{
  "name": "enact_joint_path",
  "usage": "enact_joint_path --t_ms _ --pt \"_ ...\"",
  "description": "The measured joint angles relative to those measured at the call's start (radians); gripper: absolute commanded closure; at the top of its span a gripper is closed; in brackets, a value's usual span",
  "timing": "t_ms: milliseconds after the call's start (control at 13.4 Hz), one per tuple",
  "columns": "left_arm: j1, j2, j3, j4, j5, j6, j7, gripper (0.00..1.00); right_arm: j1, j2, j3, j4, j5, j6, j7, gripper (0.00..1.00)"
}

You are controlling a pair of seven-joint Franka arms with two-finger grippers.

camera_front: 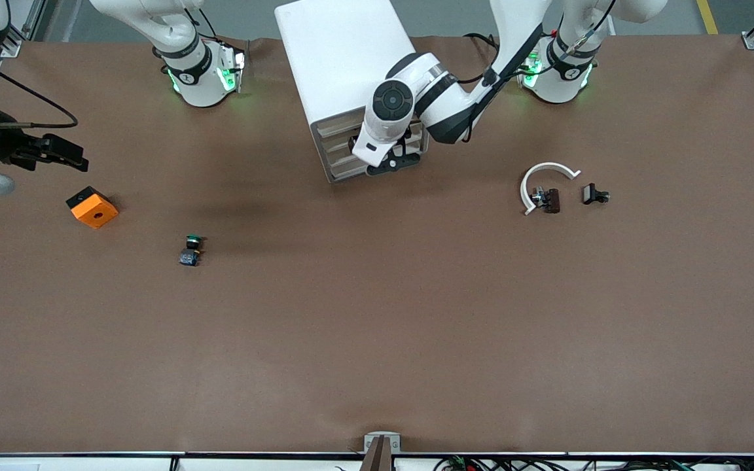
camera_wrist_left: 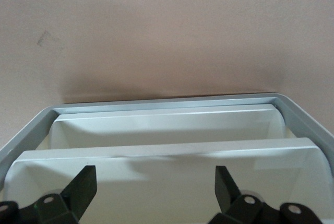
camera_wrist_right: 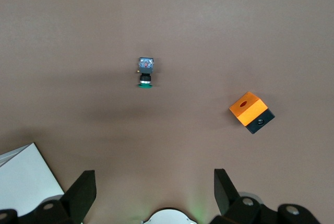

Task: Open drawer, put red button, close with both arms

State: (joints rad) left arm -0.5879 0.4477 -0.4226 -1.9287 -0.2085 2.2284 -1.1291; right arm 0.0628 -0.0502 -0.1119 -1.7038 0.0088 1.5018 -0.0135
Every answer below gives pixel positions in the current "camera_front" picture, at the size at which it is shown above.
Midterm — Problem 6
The green push button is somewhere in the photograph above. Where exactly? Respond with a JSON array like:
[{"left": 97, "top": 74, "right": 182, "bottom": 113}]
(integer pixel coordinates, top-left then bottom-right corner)
[{"left": 179, "top": 234, "right": 204, "bottom": 267}]

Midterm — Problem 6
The orange box with hole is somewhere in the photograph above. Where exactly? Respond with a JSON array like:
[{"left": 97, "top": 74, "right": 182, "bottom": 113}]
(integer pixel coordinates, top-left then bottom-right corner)
[{"left": 66, "top": 186, "right": 119, "bottom": 230}]

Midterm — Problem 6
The brown black small component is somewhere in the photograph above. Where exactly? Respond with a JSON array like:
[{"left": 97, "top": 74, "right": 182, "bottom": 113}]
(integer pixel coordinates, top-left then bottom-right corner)
[{"left": 531, "top": 187, "right": 561, "bottom": 214}]

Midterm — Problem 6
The brown table cover mat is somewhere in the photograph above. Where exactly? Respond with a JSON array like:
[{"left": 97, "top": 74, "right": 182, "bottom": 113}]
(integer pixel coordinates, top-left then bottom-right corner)
[{"left": 0, "top": 36, "right": 754, "bottom": 454}]

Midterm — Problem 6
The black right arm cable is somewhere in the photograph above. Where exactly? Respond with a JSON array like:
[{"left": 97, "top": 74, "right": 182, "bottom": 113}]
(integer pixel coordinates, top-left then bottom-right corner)
[{"left": 0, "top": 52, "right": 79, "bottom": 129}]

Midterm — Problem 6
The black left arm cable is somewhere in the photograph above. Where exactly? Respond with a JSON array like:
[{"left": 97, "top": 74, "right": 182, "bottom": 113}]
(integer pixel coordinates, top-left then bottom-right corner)
[{"left": 459, "top": 0, "right": 617, "bottom": 141}]

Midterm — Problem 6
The black arm base cable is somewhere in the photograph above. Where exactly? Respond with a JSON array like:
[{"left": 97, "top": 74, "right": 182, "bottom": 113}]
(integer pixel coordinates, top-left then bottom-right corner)
[{"left": 463, "top": 33, "right": 503, "bottom": 66}]

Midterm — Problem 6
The white curved ring piece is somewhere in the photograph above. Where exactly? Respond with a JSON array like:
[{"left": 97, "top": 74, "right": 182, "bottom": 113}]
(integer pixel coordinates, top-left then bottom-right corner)
[{"left": 521, "top": 162, "right": 581, "bottom": 216}]

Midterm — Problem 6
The grey metal bracket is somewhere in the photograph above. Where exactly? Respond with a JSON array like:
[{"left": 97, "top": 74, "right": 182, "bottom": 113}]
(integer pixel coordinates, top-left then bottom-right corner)
[{"left": 359, "top": 432, "right": 402, "bottom": 471}]

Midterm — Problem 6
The metal table edge rail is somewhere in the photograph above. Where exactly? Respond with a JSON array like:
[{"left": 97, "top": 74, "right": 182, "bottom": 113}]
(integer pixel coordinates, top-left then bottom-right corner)
[{"left": 0, "top": 450, "right": 754, "bottom": 459}]

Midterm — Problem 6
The black cable bundle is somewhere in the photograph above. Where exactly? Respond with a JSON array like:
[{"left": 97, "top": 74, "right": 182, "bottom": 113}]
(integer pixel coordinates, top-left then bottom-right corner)
[{"left": 435, "top": 456, "right": 754, "bottom": 471}]

